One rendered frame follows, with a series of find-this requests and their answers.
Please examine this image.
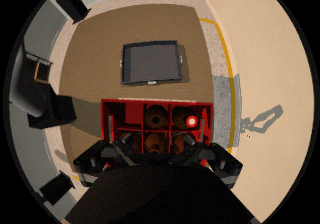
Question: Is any brown glass bottle with red label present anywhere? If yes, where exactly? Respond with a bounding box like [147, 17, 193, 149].
[172, 106, 197, 129]

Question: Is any red plastic bottle crate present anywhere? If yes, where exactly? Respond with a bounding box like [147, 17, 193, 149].
[101, 99, 213, 154]

